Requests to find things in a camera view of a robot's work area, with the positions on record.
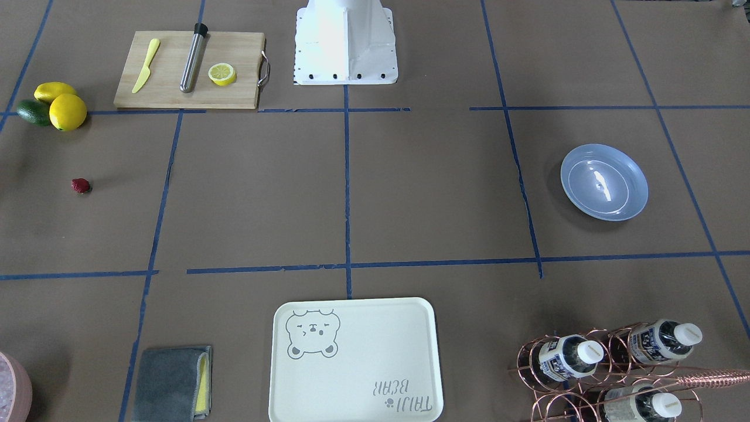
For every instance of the blue plate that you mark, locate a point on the blue plate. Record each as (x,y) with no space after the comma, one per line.
(604,183)

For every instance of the red strawberry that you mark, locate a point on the red strawberry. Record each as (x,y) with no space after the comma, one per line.
(81,185)

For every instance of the cream bear tray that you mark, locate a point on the cream bear tray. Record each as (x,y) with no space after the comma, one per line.
(355,360)

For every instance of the lemon half slice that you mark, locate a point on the lemon half slice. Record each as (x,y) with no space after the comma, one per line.
(222,74)

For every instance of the steel muddler black cap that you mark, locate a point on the steel muddler black cap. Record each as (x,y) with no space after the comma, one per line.
(198,42)

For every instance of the dark drink bottle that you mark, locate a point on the dark drink bottle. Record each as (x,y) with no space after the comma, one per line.
(639,402)
(663,341)
(558,360)

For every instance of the grey yellow cleaning cloth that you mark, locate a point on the grey yellow cleaning cloth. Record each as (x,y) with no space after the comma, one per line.
(174,384)

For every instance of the yellow plastic knife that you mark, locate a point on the yellow plastic knife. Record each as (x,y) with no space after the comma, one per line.
(145,70)

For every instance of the whole yellow lemon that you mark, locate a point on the whole yellow lemon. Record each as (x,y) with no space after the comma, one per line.
(67,112)

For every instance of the green lime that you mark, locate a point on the green lime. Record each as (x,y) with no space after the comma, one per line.
(34,112)

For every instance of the copper bar spoon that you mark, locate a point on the copper bar spoon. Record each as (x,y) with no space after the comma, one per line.
(677,380)

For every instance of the pink bowl of ice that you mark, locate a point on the pink bowl of ice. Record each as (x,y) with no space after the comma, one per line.
(16,390)

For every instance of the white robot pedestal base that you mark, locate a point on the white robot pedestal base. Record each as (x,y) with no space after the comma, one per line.
(345,43)

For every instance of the copper wire bottle rack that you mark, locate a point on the copper wire bottle rack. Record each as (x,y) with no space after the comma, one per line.
(573,400)

